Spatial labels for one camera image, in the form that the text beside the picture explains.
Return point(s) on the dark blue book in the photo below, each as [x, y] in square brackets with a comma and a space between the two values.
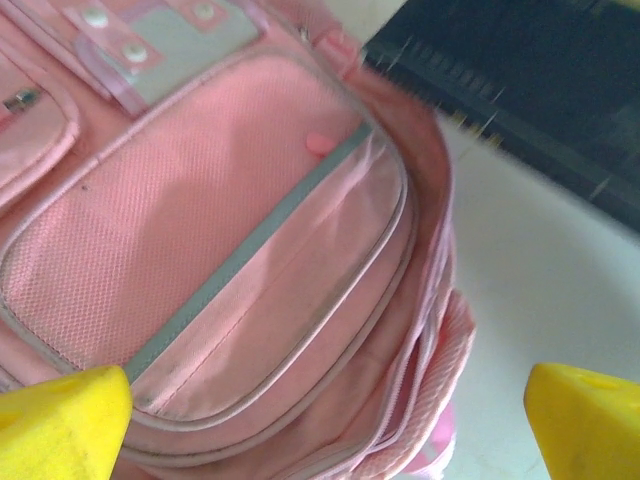
[540, 75]

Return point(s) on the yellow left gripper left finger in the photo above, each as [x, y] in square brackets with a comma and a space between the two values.
[55, 430]

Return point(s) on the pink school backpack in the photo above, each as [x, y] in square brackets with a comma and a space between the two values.
[200, 225]

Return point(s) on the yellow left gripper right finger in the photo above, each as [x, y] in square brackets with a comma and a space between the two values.
[590, 430]

